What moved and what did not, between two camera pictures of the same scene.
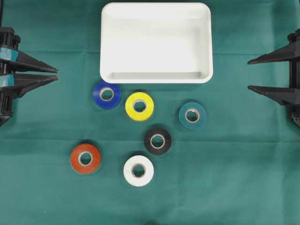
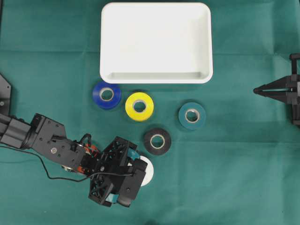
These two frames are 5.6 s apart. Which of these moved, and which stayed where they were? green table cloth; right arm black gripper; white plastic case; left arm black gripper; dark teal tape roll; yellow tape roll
Moved: left arm black gripper; right arm black gripper
Stayed: green table cloth; white plastic case; dark teal tape roll; yellow tape roll
